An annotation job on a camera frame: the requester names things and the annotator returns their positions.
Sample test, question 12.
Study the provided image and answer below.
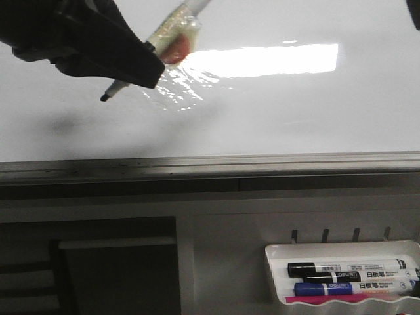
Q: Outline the black capped marker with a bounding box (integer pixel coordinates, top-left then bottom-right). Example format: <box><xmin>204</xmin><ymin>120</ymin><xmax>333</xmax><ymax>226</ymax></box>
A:
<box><xmin>303</xmin><ymin>268</ymin><xmax>419</xmax><ymax>284</ymax></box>
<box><xmin>287</xmin><ymin>259</ymin><xmax>408</xmax><ymax>278</ymax></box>

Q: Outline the blue capped marker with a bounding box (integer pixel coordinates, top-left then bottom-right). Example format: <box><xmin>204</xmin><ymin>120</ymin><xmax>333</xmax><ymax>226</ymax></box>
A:
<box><xmin>294</xmin><ymin>280</ymin><xmax>418</xmax><ymax>296</ymax></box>

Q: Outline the black capped marker top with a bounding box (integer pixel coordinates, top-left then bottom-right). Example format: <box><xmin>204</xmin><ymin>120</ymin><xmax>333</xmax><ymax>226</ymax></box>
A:
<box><xmin>287</xmin><ymin>259</ymin><xmax>408</xmax><ymax>278</ymax></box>

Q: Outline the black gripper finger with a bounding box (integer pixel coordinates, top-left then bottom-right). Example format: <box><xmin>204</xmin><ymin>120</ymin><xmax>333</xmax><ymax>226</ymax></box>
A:
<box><xmin>1</xmin><ymin>1</ymin><xmax>165</xmax><ymax>89</ymax></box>

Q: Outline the orange magnet taped to marker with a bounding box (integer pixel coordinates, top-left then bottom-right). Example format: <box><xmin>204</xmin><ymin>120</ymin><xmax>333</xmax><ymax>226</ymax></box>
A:
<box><xmin>160</xmin><ymin>34</ymin><xmax>191</xmax><ymax>65</ymax></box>

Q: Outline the white plastic marker tray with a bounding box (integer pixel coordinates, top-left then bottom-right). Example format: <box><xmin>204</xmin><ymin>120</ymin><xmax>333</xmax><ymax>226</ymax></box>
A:
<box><xmin>265</xmin><ymin>240</ymin><xmax>419</xmax><ymax>314</ymax></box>

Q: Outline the black capped marker middle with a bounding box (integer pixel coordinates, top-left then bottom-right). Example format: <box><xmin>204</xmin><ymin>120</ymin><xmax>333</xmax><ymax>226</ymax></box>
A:
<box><xmin>303</xmin><ymin>268</ymin><xmax>419</xmax><ymax>284</ymax></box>

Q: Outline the white whiteboard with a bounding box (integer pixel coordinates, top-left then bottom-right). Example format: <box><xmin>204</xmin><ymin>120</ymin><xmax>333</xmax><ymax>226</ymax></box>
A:
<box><xmin>1</xmin><ymin>1</ymin><xmax>419</xmax><ymax>182</ymax></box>

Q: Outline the pink marker in tray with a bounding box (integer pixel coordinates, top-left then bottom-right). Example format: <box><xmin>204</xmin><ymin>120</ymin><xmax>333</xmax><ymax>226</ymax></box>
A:
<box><xmin>284</xmin><ymin>293</ymin><xmax>395</xmax><ymax>305</ymax></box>

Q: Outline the black whiteboard marker with tape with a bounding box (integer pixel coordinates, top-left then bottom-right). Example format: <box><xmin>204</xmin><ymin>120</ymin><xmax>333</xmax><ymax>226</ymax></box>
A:
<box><xmin>99</xmin><ymin>0</ymin><xmax>211</xmax><ymax>102</ymax></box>

